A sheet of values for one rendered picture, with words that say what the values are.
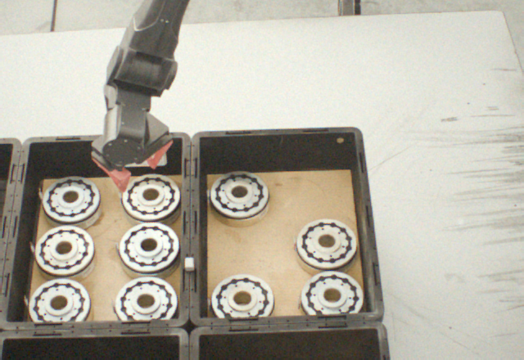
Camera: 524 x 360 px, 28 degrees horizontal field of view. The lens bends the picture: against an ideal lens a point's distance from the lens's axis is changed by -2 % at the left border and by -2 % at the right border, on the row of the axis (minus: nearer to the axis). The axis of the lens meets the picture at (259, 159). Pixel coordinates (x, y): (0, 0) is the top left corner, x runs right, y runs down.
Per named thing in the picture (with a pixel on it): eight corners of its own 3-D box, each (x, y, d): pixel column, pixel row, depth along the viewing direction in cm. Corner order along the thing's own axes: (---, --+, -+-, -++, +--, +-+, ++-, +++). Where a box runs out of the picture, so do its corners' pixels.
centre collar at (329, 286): (314, 286, 172) (314, 284, 171) (344, 282, 172) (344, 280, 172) (320, 312, 169) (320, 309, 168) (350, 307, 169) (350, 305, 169)
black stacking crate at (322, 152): (196, 175, 194) (192, 133, 185) (357, 169, 194) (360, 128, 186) (195, 363, 168) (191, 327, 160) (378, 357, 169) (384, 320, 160)
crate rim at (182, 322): (25, 146, 186) (23, 137, 185) (191, 140, 187) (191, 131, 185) (-2, 338, 161) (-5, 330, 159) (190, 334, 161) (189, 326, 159)
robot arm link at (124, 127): (178, 55, 144) (119, 39, 142) (178, 117, 137) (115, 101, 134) (149, 110, 153) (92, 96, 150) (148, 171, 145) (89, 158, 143)
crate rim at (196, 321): (191, 140, 187) (191, 131, 185) (361, 134, 187) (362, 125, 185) (190, 334, 161) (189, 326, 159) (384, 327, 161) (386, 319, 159)
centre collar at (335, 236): (312, 231, 179) (312, 228, 179) (341, 231, 179) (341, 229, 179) (311, 254, 176) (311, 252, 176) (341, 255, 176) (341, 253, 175)
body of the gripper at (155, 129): (171, 136, 157) (168, 102, 151) (120, 175, 152) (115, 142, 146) (142, 114, 160) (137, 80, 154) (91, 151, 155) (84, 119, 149)
